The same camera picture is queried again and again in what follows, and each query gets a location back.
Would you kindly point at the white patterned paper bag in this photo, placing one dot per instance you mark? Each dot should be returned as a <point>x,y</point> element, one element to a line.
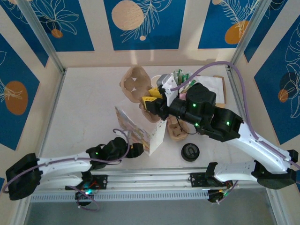
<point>157,138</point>

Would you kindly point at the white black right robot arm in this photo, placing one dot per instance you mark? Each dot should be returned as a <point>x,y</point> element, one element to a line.
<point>262,147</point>

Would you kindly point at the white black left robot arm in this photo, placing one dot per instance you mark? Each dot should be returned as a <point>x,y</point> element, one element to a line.
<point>63,161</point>

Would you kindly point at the green white sugar sachet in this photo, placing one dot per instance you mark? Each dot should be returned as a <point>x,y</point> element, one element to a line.
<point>179,72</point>
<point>193,82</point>
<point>187,76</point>

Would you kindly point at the white paper napkins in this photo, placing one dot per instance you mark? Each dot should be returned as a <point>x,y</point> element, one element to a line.
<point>219,86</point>

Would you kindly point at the stack of black cup lids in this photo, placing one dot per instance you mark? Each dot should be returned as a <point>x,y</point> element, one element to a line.
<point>189,152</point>

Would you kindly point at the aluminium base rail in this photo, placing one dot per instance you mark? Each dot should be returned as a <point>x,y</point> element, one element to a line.
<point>145,178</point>

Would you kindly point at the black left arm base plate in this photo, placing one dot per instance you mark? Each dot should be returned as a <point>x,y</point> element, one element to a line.
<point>100,181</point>

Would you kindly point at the aluminium right side rail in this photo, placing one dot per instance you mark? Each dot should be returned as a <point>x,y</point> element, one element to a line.
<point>234,86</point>

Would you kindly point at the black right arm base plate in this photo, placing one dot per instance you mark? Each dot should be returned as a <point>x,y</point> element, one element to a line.
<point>197,180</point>

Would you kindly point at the aluminium left side rail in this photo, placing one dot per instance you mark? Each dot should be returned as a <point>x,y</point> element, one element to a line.
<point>55,103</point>

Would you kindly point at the aluminium right corner post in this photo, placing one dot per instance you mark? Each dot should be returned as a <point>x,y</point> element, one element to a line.
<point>248,32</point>

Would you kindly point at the aluminium corner post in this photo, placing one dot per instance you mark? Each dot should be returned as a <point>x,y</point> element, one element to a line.
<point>248,32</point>
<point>42,35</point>

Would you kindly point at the aluminium left corner post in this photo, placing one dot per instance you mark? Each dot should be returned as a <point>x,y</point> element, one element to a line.
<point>42,35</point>

